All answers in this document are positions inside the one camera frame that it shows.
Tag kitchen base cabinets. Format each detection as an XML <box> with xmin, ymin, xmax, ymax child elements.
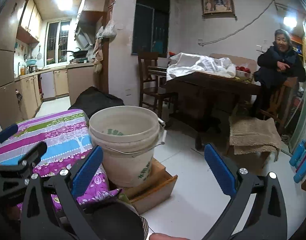
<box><xmin>15</xmin><ymin>63</ymin><xmax>98</xmax><ymax>120</ymax></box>

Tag kitchen window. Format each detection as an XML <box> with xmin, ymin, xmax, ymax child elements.
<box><xmin>45</xmin><ymin>20</ymin><xmax>70</xmax><ymax>65</ymax></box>

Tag operator hand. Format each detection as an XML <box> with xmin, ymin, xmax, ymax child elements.
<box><xmin>149</xmin><ymin>233</ymin><xmax>189</xmax><ymax>240</ymax></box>

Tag grey refrigerator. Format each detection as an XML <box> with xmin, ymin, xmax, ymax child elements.
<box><xmin>0</xmin><ymin>0</ymin><xmax>25</xmax><ymax>128</ymax></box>

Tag beige towel on stool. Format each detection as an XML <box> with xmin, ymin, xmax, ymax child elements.
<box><xmin>229</xmin><ymin>116</ymin><xmax>282</xmax><ymax>161</ymax></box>

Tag floral striped tablecloth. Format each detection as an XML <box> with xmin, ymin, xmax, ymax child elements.
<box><xmin>0</xmin><ymin>108</ymin><xmax>124</xmax><ymax>213</ymax></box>

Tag white plastic bucket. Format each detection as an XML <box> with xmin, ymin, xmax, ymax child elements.
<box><xmin>88</xmin><ymin>106</ymin><xmax>167</xmax><ymax>188</ymax></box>

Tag wooden drawer box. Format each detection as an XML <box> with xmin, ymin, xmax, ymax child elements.
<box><xmin>118</xmin><ymin>158</ymin><xmax>178</xmax><ymax>215</ymax></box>

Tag dark wooden table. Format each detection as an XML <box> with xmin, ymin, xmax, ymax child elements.
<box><xmin>163</xmin><ymin>72</ymin><xmax>260</xmax><ymax>151</ymax></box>

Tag black cloth covered object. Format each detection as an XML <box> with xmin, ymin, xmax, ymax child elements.
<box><xmin>69</xmin><ymin>86</ymin><xmax>124</xmax><ymax>119</ymax></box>

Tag black wok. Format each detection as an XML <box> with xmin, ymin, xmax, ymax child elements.
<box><xmin>67</xmin><ymin>48</ymin><xmax>88</xmax><ymax>59</ymax></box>

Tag dark wooden chair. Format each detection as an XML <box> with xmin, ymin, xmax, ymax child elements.
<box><xmin>138</xmin><ymin>51</ymin><xmax>178</xmax><ymax>118</ymax></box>

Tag white plastic sheet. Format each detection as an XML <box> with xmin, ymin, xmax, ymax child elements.
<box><xmin>166</xmin><ymin>53</ymin><xmax>236</xmax><ymax>81</ymax></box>

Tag range hood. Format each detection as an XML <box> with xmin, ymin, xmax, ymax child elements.
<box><xmin>74</xmin><ymin>20</ymin><xmax>96</xmax><ymax>50</ymax></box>

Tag seated person in black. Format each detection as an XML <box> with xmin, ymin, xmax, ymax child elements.
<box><xmin>250</xmin><ymin>29</ymin><xmax>306</xmax><ymax>119</ymax></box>

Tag hanging white plastic bag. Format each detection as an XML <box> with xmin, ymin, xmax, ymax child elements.
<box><xmin>101</xmin><ymin>20</ymin><xmax>117</xmax><ymax>38</ymax></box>

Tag framed wall picture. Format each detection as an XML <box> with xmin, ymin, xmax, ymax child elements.
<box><xmin>201</xmin><ymin>0</ymin><xmax>236</xmax><ymax>18</ymax></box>

